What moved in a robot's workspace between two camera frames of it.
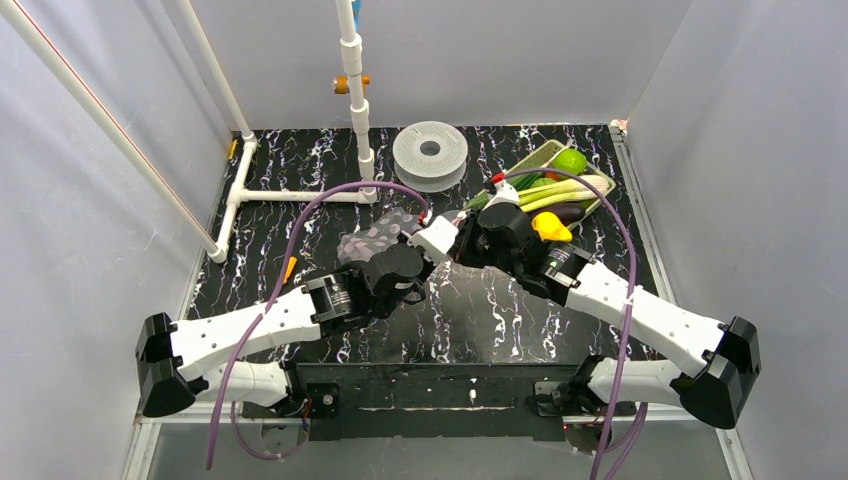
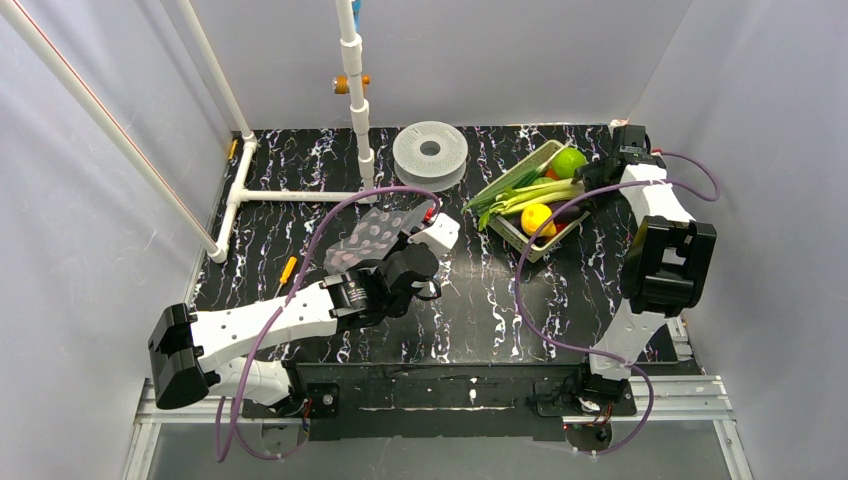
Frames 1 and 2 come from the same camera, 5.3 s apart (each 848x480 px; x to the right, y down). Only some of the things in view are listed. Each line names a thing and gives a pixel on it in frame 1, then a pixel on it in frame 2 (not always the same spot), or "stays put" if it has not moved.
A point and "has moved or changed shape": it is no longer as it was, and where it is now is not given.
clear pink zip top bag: [384, 230] has moved or changed shape
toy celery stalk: [561, 192] stays put
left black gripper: [365, 259] stays put
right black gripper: [465, 240] -> [597, 175]
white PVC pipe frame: [355, 83] stays put
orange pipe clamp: [342, 84] stays put
